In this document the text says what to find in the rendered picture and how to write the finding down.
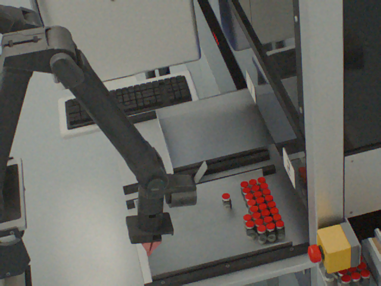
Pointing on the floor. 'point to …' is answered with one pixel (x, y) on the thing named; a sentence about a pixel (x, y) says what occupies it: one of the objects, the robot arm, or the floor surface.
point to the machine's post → (322, 114)
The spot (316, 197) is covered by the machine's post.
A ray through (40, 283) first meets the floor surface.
